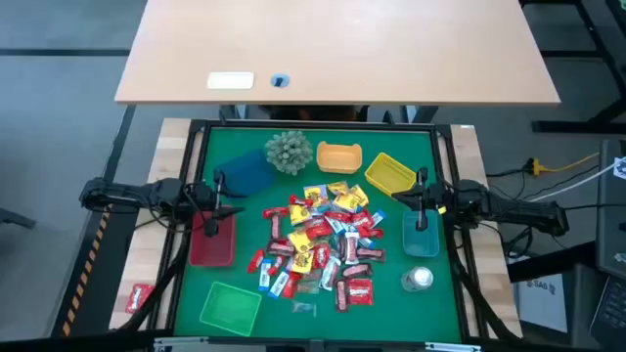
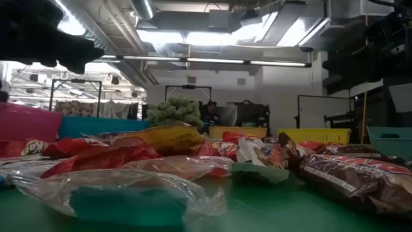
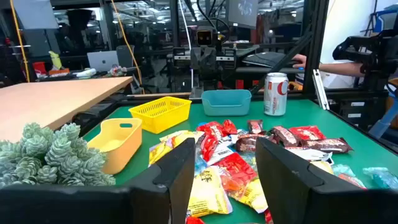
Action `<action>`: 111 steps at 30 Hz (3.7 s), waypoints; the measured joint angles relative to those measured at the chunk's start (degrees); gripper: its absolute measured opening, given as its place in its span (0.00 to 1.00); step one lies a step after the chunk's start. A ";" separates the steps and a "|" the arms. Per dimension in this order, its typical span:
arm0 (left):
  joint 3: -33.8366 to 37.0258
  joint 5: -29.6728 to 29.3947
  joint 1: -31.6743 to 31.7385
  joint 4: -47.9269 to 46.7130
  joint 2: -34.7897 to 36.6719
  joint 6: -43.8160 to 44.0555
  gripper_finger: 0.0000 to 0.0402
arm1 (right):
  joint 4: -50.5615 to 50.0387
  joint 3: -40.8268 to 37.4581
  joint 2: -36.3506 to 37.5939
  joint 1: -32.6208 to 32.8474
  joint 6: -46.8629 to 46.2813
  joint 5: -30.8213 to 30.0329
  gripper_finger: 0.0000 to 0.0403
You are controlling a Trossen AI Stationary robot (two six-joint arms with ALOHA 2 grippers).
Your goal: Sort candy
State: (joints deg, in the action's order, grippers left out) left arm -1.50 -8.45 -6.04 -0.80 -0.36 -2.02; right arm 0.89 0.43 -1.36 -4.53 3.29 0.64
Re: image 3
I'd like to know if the blue white candy bar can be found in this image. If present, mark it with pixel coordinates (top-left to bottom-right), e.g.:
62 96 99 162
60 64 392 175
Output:
194 146 208 177
229 129 249 139
206 141 236 166

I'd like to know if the person's hand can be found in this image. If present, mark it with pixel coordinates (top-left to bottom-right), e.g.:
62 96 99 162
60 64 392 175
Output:
292 54 308 69

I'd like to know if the yellow Sour Patch packet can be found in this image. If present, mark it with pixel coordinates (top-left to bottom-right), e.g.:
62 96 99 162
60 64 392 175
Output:
309 160 335 175
148 136 175 166

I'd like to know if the person's forearm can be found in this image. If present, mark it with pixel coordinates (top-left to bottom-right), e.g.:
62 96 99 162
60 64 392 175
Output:
318 61 365 78

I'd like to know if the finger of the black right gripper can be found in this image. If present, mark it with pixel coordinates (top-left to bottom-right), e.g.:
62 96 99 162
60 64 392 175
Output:
191 49 205 71
205 49 218 71

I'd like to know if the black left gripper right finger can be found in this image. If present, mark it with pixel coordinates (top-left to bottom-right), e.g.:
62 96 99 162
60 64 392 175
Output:
254 136 398 224

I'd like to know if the clear round jar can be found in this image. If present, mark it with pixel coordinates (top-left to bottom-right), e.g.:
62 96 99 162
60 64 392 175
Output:
263 72 290 117

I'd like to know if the silver laptop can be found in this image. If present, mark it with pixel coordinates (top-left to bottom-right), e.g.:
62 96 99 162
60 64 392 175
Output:
86 50 121 72

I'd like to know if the grey hanging panel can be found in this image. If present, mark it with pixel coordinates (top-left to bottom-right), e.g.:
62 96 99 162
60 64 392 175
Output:
12 0 60 30

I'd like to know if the white silver candy bar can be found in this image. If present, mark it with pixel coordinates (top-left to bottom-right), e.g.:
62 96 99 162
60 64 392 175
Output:
285 146 335 165

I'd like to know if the person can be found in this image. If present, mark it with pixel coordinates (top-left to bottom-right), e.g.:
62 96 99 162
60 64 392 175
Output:
320 58 364 90

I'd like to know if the black robotic device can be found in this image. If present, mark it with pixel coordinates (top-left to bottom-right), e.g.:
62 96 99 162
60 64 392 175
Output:
331 29 398 91

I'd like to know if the clear water bottle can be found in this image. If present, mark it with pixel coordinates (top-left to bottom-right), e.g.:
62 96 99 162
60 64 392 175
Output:
295 67 305 85

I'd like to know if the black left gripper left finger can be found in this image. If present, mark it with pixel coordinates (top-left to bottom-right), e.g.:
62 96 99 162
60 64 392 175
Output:
0 138 196 224

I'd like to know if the yellow hanging strap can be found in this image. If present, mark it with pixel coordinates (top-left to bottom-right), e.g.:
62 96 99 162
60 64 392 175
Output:
9 0 31 83

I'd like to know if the teal plastic bin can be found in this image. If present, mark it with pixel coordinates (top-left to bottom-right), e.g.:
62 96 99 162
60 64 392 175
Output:
200 89 252 117

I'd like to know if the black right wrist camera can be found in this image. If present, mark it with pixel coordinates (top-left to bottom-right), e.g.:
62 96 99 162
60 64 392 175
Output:
195 28 216 47

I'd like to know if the silver rail bracket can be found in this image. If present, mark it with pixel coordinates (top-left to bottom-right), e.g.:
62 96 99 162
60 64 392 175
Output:
312 68 330 110

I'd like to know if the white cable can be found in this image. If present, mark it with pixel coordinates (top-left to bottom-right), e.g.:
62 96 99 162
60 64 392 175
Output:
178 0 195 88

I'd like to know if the green table mat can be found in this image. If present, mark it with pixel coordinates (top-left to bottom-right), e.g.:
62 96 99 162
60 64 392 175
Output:
82 99 398 224

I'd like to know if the yellow mesh basket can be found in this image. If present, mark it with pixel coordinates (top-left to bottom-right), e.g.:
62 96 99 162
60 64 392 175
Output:
127 96 193 135

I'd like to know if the blue chair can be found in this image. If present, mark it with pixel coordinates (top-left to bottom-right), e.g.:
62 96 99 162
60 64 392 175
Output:
371 9 398 34

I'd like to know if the light wooden desk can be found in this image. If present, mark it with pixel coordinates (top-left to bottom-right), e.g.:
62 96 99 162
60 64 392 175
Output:
0 76 134 143

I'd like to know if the black monitor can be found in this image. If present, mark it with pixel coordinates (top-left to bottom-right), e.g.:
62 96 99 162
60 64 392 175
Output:
224 0 259 30

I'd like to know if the yellow power cable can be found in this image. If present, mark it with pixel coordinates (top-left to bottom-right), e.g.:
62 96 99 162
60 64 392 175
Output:
110 0 146 94

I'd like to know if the clear wrapped hard candy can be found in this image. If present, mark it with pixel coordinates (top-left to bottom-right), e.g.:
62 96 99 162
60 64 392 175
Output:
362 167 398 190
331 164 357 178
338 172 368 190

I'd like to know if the orange box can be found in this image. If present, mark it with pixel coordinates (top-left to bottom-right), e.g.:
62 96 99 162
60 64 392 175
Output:
49 68 71 77

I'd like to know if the brown chocolate bar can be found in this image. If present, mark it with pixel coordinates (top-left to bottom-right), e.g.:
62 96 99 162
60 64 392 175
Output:
234 134 268 153
247 119 264 134
271 126 301 147
300 138 354 154

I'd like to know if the white plastic object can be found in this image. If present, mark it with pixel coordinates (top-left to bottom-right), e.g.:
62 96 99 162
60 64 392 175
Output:
76 68 98 78

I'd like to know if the artificial pale green succulent plant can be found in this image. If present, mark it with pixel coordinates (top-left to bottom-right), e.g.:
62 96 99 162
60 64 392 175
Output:
0 122 116 188

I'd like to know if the orange plastic bin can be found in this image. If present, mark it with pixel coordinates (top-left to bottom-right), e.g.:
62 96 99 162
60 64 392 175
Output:
87 118 143 175

